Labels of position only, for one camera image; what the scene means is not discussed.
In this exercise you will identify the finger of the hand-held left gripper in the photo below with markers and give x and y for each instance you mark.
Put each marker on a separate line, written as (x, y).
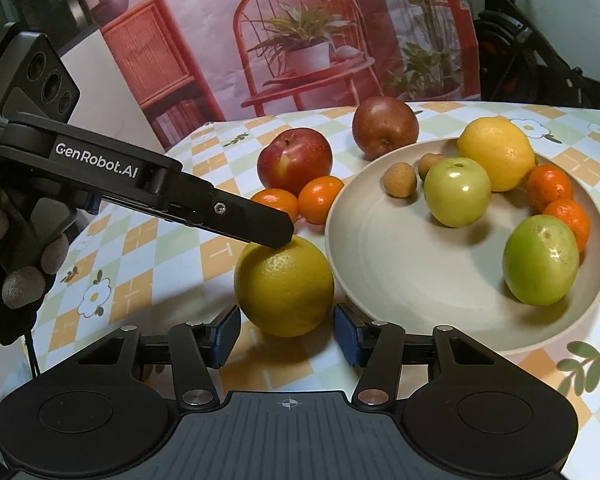
(240, 215)

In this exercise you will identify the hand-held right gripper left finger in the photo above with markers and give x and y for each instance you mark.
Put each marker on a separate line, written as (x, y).
(227, 332)

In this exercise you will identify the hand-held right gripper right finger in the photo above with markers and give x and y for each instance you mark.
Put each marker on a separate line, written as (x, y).
(347, 335)

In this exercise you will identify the orange mandarin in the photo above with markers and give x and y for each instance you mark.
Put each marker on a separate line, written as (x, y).
(275, 203)
(549, 185)
(320, 200)
(573, 221)

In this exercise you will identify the round yellow orange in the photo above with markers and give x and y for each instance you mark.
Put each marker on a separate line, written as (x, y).
(285, 290)

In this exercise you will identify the beige plate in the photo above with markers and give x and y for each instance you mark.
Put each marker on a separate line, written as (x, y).
(409, 270)

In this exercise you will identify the light brown longan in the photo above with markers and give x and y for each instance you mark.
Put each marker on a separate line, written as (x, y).
(400, 180)

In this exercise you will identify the dark red apple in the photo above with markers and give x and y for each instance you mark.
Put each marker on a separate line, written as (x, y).
(384, 127)

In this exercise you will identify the yellow-green apple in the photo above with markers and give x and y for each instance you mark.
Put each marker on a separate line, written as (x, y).
(457, 192)

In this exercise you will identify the dark brown longan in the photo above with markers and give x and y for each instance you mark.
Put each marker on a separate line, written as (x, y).
(428, 165)

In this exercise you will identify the green apple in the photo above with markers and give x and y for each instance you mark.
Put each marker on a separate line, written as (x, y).
(539, 262)

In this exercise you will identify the yellow lemon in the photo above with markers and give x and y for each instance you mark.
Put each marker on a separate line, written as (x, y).
(494, 150)

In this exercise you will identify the person's left hand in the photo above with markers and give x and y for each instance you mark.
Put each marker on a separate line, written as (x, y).
(22, 287)

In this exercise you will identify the checkered flower tablecloth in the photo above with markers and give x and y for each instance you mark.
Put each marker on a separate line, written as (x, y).
(170, 260)

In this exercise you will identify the white board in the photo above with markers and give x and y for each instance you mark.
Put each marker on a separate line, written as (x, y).
(105, 95)

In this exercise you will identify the printed backdrop cloth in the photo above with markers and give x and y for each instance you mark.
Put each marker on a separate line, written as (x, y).
(215, 20)

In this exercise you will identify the black exercise bike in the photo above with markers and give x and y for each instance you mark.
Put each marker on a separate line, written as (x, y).
(509, 60)

